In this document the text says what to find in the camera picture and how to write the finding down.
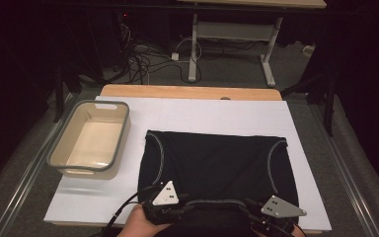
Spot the white floor cable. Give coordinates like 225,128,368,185
174,37,203,64

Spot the white metal desk frame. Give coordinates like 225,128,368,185
177,0,328,88

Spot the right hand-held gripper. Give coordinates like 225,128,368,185
243,196,308,237

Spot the beige plastic basket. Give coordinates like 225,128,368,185
46,100,132,181

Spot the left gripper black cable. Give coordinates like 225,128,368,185
100,185,161,237

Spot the light wooden table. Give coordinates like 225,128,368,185
100,84,283,102

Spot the person's left hand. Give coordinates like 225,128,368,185
116,204,171,237

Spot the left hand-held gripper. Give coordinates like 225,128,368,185
142,180,191,227

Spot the metal floor rail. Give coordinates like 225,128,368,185
310,105,379,237
0,93,75,237

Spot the tangle of black cables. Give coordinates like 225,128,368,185
117,23,202,85

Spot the black metal stand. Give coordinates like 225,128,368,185
280,73,337,137
53,62,83,123

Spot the black knit vest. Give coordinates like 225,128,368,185
137,129,300,237

